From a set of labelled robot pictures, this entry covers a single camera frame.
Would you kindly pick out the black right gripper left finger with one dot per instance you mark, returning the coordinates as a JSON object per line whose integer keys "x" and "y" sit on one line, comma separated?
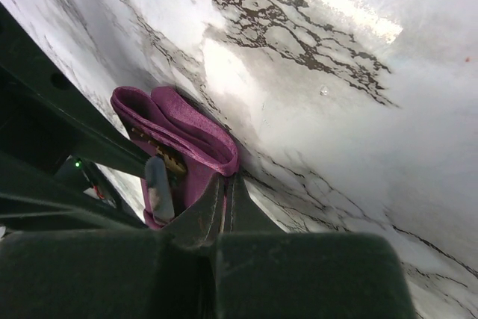
{"x": 130, "y": 273}

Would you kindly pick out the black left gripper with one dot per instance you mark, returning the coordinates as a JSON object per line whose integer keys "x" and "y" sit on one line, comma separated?
{"x": 48, "y": 127}

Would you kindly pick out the purple satin napkin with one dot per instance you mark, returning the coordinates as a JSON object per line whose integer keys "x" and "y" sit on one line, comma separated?
{"x": 163, "y": 120}

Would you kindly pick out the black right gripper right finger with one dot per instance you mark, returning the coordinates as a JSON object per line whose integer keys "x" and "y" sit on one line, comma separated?
{"x": 276, "y": 274}

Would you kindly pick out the rose gold fork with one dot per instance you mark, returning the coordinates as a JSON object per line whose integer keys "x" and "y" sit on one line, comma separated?
{"x": 176, "y": 167}

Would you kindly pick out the purple handled knife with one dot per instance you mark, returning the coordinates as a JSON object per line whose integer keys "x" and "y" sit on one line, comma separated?
{"x": 158, "y": 194}

